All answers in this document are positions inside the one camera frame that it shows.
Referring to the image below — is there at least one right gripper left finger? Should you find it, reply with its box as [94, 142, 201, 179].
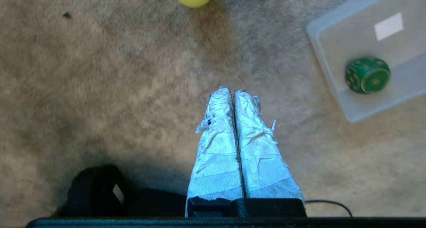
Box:
[185, 87, 245, 218]

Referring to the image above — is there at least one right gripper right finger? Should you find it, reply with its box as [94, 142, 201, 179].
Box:
[230, 89, 307, 218]

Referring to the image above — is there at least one clear plastic box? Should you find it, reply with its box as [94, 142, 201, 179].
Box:
[306, 0, 426, 124]

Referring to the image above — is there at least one green die with gold pips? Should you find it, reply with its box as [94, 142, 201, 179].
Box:
[345, 57, 391, 95]

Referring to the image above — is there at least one black cable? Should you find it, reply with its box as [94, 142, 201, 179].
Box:
[304, 200, 353, 218]

